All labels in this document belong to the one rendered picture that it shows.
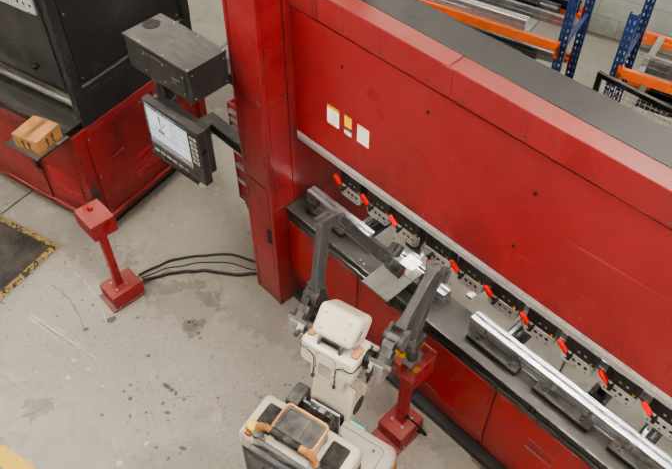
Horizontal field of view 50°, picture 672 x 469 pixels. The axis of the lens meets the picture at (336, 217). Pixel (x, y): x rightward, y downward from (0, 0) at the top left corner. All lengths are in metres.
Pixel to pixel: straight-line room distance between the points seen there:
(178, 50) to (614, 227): 2.12
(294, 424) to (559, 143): 1.69
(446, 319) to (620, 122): 1.50
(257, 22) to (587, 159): 1.60
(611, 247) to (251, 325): 2.66
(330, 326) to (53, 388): 2.21
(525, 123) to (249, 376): 2.57
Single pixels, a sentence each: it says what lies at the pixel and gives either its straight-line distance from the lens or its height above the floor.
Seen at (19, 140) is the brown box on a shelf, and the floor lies 1.06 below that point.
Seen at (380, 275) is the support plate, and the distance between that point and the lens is 3.71.
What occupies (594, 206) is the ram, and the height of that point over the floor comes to 2.05.
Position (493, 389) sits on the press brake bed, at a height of 0.76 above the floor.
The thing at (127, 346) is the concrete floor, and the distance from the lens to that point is 4.83.
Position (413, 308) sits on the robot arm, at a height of 1.32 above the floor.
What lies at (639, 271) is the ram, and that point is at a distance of 2.79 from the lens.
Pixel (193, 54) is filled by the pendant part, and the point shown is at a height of 1.95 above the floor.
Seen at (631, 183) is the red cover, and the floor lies 2.25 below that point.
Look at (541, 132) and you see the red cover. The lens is 2.67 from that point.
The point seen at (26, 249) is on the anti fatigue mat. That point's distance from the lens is 5.57.
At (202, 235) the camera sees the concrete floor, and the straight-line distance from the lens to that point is 5.31.
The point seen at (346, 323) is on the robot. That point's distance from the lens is 3.08.
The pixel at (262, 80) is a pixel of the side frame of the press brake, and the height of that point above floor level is 1.82.
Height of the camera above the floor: 3.90
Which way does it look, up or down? 47 degrees down
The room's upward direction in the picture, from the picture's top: straight up
